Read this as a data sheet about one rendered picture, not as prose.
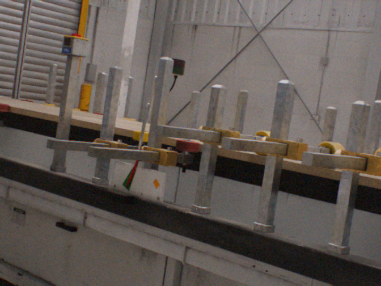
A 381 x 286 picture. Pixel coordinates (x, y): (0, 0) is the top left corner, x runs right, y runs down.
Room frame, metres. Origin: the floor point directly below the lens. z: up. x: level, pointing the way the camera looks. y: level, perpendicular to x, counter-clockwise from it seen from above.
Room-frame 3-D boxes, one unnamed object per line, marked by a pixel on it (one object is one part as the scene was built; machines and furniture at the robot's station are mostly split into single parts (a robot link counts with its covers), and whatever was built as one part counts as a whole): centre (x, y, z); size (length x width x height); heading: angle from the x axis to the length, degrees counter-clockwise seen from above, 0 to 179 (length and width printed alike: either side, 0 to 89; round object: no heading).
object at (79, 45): (2.73, 0.49, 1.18); 0.07 x 0.07 x 0.08; 47
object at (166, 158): (2.37, 0.10, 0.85); 0.14 x 0.06 x 0.05; 47
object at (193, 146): (2.44, 0.01, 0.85); 0.08 x 0.08 x 0.11
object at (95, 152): (2.30, 0.14, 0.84); 0.43 x 0.03 x 0.04; 137
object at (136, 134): (2.63, 0.17, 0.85); 0.08 x 0.08 x 0.11
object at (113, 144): (2.54, 0.28, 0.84); 0.14 x 0.06 x 0.05; 47
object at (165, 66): (2.38, 0.12, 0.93); 0.04 x 0.04 x 0.48; 47
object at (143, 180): (2.38, 0.16, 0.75); 0.26 x 0.01 x 0.10; 47
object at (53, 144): (2.49, 0.31, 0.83); 0.43 x 0.03 x 0.04; 137
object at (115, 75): (2.55, 0.30, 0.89); 0.04 x 0.04 x 0.48; 47
